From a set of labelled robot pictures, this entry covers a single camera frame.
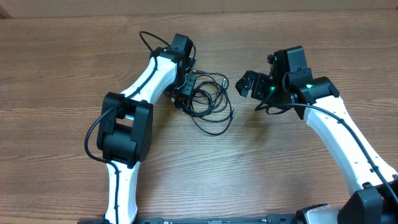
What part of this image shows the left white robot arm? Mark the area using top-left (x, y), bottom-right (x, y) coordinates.
top-left (95, 34), bottom-right (195, 223)

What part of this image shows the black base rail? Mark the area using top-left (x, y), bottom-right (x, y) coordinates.
top-left (77, 203), bottom-right (340, 224)

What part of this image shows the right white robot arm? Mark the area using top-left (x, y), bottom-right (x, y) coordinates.
top-left (236, 45), bottom-right (397, 224)

